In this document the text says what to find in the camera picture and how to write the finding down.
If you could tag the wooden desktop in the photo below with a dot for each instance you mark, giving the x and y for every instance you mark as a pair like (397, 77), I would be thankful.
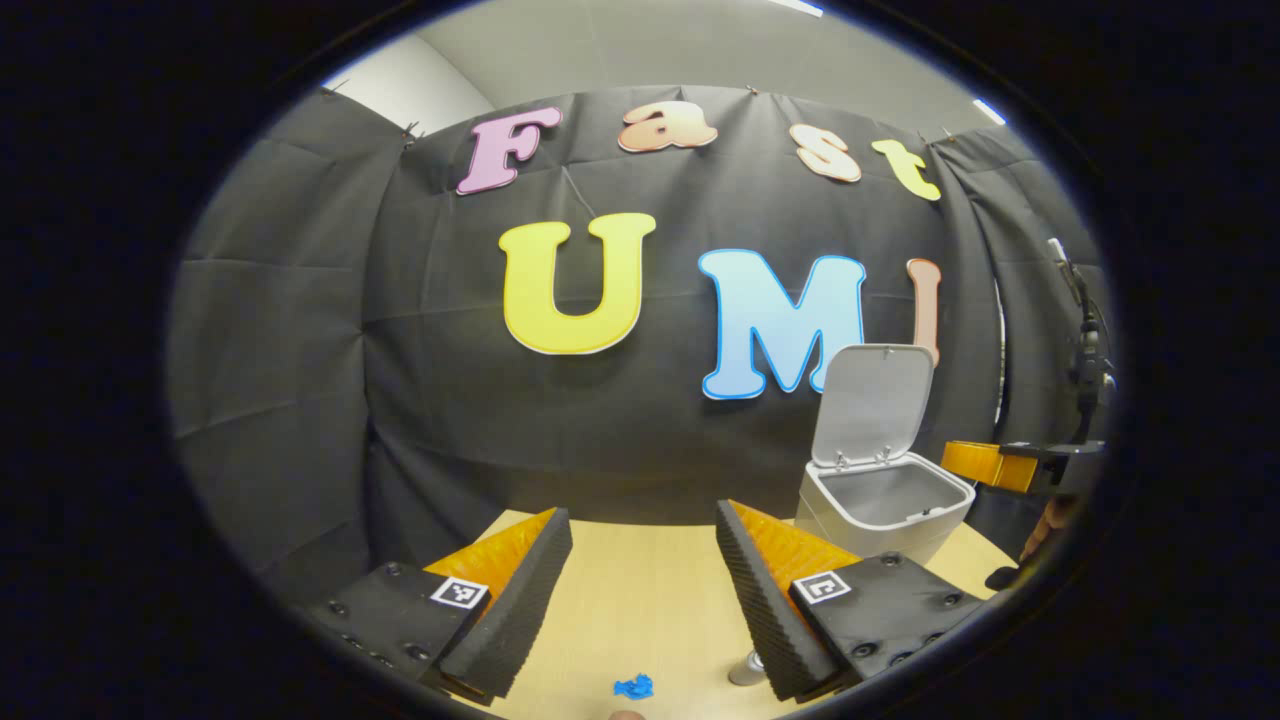
(640, 590)

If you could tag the white desktop garbage bin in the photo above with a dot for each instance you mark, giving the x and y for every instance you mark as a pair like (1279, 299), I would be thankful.
(880, 400)

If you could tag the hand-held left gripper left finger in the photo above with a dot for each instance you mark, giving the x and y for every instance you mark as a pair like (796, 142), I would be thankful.
(520, 610)

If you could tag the black backdrop cloth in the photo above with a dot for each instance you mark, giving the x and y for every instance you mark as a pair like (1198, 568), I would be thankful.
(650, 430)

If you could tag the blue paper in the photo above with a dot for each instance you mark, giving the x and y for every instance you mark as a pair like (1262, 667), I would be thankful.
(633, 686)

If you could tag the silver pop can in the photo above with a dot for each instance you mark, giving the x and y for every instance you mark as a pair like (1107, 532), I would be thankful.
(745, 672)

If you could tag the ceiling light panel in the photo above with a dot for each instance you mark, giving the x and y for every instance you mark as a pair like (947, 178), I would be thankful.
(990, 111)
(797, 6)

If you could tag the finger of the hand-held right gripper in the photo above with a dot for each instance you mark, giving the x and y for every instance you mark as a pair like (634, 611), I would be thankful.
(985, 465)

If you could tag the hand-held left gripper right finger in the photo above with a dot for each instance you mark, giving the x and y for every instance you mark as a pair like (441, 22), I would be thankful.
(765, 610)

